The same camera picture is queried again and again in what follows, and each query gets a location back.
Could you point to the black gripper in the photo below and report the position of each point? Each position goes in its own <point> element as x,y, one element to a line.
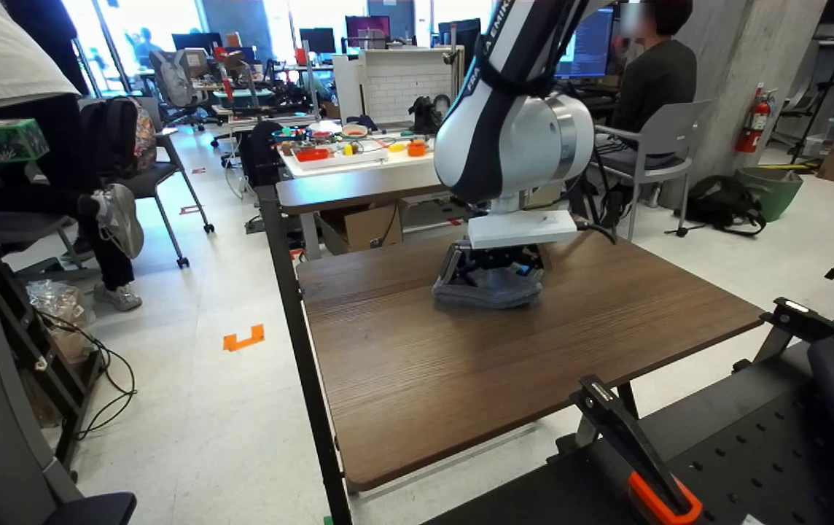
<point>501,258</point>

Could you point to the grey towel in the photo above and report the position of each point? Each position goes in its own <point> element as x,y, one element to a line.
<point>486,293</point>

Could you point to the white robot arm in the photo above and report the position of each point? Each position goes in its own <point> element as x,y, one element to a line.
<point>505,147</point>

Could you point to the cardboard box under table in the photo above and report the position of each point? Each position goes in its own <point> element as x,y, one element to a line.
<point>362,229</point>

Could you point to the white tray of toy items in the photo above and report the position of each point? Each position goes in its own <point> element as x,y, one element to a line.
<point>339,160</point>

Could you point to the white cabinet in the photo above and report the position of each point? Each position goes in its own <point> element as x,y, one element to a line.
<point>399,82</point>

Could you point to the grey plastic chair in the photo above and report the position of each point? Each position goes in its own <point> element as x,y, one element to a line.
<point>669,131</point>

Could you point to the black backpack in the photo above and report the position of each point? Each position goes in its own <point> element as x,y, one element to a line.
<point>726,198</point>

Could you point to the seated person in dark sweater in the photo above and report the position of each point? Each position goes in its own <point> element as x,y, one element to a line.
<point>654,89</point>

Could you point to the monitor with blue screen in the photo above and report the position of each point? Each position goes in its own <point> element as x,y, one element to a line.
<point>594,45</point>

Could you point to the monitor with purple screen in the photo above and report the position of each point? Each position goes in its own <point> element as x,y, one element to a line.
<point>368,31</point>

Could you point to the green bag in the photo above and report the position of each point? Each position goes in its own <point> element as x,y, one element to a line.
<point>777,191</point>

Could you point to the red fire extinguisher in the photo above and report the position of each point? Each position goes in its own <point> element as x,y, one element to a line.
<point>753,127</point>

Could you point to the small black bar clamp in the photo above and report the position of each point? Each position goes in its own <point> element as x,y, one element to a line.
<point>797,315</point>

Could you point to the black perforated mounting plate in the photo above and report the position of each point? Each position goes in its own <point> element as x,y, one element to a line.
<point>747,468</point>

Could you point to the black chair with bag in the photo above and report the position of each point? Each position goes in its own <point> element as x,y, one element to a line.
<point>135,175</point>

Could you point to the clear plastic bag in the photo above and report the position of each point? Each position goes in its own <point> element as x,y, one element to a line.
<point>58,302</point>

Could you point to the black table frame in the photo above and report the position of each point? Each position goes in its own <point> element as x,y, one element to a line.
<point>306,389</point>

